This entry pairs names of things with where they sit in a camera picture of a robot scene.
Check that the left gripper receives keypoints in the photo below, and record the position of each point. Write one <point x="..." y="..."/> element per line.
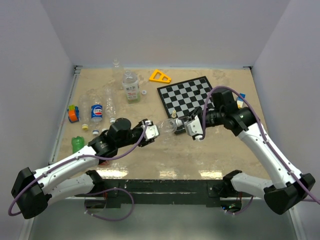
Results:
<point x="143" y="143"/>

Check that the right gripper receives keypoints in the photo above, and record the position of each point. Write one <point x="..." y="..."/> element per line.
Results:
<point x="194" y="112"/>

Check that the blue white slim bottle cap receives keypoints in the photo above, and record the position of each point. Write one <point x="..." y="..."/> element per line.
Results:
<point x="179" y="122"/>

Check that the clear slim bottle white cap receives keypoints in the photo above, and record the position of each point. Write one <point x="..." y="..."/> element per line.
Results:
<point x="167" y="126"/>

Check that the grapefruit tea bottle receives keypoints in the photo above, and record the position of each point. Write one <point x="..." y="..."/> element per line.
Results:
<point x="130" y="83"/>

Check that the clear Pocari bottle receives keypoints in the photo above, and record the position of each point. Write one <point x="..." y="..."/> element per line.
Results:
<point x="117" y="71"/>

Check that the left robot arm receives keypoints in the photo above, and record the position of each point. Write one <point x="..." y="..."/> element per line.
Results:
<point x="34" y="191"/>

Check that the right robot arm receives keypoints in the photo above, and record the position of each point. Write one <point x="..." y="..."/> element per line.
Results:
<point x="287" y="185"/>

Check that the red label tea bottle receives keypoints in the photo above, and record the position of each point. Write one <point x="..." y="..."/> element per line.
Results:
<point x="105" y="163"/>

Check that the Pepsi label bottle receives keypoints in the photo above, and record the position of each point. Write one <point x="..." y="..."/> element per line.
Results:
<point x="96" y="109"/>

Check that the clear bottle yellow cap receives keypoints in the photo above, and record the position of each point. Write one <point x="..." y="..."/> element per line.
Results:
<point x="84" y="111"/>

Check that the green plastic bottle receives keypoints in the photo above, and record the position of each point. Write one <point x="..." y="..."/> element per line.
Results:
<point x="77" y="143"/>

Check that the chessboard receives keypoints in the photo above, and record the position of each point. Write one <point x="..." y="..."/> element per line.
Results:
<point x="181" y="96"/>

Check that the black chess piece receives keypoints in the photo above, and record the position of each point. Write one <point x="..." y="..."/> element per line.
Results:
<point x="198" y="91"/>

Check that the white chess piece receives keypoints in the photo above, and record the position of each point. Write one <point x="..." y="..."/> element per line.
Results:
<point x="174" y="114"/>

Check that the blue toy blocks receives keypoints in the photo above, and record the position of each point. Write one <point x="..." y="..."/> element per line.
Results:
<point x="240" y="101"/>

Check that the yellow triangle toy far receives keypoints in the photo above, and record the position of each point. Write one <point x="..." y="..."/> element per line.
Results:
<point x="159" y="77"/>

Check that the colourful toy car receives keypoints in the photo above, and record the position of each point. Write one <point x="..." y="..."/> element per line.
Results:
<point x="73" y="113"/>

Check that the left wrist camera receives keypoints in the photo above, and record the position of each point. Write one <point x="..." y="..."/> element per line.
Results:
<point x="151" y="131"/>

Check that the black table front rail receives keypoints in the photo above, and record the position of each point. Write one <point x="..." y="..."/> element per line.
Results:
<point x="206" y="192"/>

